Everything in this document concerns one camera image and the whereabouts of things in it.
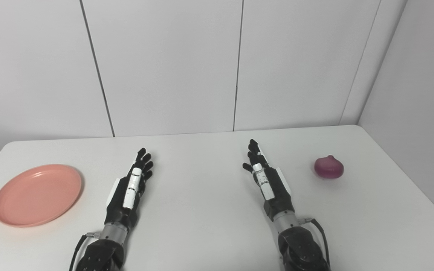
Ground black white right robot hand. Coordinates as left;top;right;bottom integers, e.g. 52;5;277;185
242;139;296;221

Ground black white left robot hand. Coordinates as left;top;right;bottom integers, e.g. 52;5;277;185
104;148;154;231

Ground purple red onion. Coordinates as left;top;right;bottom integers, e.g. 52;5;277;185
314;155;345;180

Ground pink round plate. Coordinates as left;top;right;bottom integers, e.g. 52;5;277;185
0;164;83;228

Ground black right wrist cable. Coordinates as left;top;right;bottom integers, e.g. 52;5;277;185
299;217;331;268

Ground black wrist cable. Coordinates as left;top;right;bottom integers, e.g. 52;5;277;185
69;232;101;271
299;217;331;268

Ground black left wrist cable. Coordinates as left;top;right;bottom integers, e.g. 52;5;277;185
69;232;101;271

